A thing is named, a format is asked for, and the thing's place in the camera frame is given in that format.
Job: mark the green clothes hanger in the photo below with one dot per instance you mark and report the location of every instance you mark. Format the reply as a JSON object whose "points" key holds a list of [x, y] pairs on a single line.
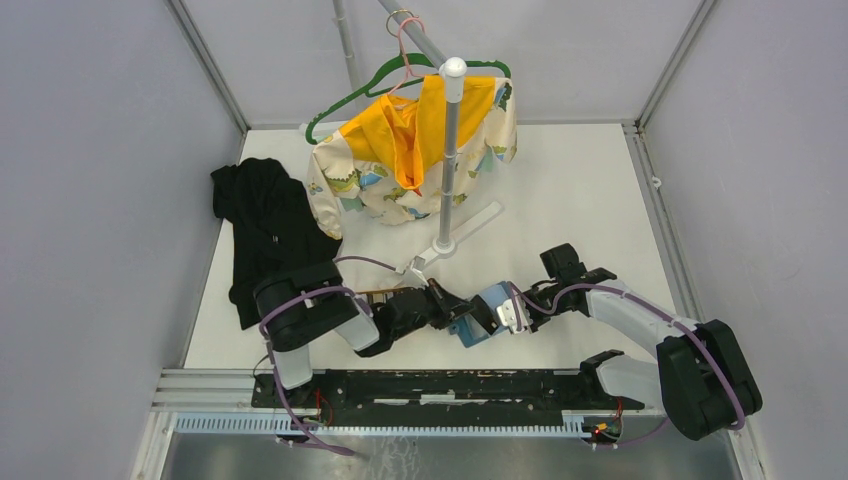
{"points": [[394, 64]]}

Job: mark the black garment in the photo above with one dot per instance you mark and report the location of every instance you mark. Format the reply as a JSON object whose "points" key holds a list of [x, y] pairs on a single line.
{"points": [[273, 227]]}

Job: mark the yellow dinosaur print shirt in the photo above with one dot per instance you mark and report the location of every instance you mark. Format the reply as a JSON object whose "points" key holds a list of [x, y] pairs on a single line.
{"points": [[388, 160]]}

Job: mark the white clothes rack stand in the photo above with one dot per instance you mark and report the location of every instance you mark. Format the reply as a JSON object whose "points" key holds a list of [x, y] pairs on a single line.
{"points": [[453, 71]]}

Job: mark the black VIP credit card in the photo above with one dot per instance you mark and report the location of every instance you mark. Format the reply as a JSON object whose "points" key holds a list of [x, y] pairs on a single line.
{"points": [[483, 324]]}

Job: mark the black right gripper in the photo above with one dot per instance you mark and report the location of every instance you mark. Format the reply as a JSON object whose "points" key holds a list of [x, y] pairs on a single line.
{"points": [[536, 321]]}

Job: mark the pink clothes hanger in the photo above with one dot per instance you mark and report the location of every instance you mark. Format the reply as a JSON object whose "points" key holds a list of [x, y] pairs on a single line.
{"points": [[410, 76]]}

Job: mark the white slotted cable duct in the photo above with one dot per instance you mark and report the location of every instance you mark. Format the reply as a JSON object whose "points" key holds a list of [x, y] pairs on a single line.
{"points": [[280, 424]]}

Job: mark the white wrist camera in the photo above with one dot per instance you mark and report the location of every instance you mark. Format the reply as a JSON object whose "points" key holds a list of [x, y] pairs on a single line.
{"points": [[412, 275], [513, 316]]}

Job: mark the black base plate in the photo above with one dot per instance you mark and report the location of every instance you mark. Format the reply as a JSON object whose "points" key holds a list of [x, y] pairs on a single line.
{"points": [[442, 398]]}

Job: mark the yellow box of cards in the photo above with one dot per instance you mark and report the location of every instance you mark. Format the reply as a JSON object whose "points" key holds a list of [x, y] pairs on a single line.
{"points": [[380, 295]]}

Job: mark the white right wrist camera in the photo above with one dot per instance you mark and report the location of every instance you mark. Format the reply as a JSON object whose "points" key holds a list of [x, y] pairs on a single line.
{"points": [[513, 316]]}

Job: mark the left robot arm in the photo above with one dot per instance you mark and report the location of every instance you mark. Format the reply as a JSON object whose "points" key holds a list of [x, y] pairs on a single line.
{"points": [[298, 307]]}

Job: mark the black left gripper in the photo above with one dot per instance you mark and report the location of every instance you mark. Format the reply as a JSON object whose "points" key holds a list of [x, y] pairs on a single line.
{"points": [[448, 304]]}

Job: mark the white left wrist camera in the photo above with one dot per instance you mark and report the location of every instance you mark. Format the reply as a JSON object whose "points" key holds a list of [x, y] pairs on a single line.
{"points": [[412, 275]]}

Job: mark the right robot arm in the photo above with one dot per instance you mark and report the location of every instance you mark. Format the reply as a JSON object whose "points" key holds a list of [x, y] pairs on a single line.
{"points": [[697, 376]]}

